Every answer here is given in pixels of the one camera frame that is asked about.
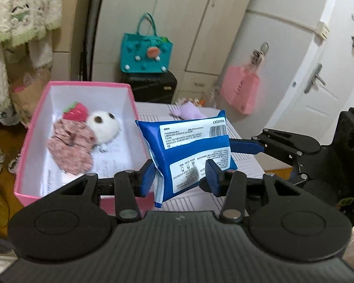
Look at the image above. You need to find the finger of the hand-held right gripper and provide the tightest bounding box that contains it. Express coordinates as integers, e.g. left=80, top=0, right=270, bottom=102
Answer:
left=199, top=156, right=311, bottom=201
left=229, top=128, right=322, bottom=156

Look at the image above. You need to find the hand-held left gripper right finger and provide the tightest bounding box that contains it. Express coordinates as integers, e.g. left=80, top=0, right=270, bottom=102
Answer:
left=205, top=159, right=325, bottom=223

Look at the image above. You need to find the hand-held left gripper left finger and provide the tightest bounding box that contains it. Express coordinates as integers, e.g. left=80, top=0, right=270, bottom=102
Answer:
left=43, top=160, right=156, bottom=221

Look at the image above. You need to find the blue tissue pack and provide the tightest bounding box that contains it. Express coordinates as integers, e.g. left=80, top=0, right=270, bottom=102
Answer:
left=135, top=110, right=239, bottom=210

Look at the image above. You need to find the white panda plush toy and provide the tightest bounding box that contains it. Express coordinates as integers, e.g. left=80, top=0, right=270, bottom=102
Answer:
left=86, top=110, right=121, bottom=151

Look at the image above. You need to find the plush doll with strawberry hat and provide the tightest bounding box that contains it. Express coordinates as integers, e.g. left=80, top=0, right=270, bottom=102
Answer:
left=47, top=119, right=96, bottom=174

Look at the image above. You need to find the pink cardboard box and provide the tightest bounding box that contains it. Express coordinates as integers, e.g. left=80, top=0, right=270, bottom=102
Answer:
left=13, top=81, right=158, bottom=208

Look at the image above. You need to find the red strawberry plush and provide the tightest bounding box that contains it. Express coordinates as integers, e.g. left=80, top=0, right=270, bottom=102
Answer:
left=62, top=102, right=89, bottom=122

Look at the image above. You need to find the pink hanging bag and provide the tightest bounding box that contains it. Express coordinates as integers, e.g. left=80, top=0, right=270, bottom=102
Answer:
left=220, top=65, right=261, bottom=115

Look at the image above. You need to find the purple plush bear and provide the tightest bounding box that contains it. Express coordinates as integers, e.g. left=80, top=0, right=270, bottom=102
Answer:
left=169, top=102, right=207, bottom=120

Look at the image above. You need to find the colourful gift bag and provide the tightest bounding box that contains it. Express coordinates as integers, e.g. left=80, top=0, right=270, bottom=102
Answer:
left=177, top=97, right=207, bottom=107

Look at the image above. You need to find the black suitcase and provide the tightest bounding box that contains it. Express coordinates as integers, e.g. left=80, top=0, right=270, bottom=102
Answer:
left=119, top=70, right=177, bottom=104

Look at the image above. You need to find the white door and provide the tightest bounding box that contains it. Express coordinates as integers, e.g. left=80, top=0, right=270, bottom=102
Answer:
left=268, top=0, right=354, bottom=154

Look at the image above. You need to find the teal felt handbag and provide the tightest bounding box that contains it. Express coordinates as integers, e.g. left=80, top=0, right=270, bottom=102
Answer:
left=120, top=12, right=173, bottom=74

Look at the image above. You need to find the white wardrobe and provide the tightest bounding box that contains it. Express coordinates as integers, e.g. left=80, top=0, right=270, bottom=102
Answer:
left=91, top=0, right=334, bottom=115

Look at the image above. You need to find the brown paper bag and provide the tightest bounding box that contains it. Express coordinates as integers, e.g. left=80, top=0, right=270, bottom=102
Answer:
left=10, top=65, right=52, bottom=127

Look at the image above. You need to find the yellow bag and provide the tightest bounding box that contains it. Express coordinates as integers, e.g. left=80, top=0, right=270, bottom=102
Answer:
left=0, top=179, right=19, bottom=237

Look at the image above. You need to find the cream fluffy garment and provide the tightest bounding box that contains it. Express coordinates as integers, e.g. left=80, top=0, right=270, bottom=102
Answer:
left=0, top=29, right=54, bottom=120

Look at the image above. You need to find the cream knit sweater green trim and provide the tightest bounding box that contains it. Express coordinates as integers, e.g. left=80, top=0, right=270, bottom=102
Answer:
left=0, top=0, right=62, bottom=48

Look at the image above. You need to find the silver door handle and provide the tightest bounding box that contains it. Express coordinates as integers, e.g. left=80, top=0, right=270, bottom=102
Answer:
left=304, top=63, right=327, bottom=94

